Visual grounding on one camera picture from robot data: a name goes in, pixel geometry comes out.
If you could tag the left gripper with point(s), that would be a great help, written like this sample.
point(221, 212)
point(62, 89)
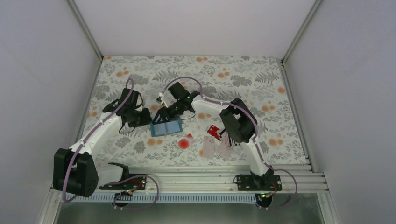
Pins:
point(146, 120)

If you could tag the aluminium rail frame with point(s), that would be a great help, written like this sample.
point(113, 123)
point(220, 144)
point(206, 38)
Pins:
point(219, 179)

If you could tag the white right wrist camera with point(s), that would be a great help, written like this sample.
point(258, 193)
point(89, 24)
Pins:
point(160, 99)

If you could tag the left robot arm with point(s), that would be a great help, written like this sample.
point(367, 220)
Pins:
point(75, 170)

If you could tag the red bank card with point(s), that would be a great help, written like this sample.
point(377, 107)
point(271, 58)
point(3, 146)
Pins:
point(213, 131)

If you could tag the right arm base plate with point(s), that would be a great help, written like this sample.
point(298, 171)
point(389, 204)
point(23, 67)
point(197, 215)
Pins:
point(255, 183)

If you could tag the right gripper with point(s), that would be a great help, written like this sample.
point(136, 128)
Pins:
point(163, 111)

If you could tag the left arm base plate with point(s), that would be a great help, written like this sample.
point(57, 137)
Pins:
point(131, 182)

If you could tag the teal card holder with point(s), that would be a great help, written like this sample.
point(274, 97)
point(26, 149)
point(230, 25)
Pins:
point(166, 128)

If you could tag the floral table mat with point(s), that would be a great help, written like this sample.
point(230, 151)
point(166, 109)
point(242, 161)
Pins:
point(255, 80)

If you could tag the black striped card pile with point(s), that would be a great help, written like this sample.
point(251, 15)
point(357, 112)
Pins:
point(227, 139)

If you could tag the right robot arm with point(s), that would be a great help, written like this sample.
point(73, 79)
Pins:
point(238, 121)

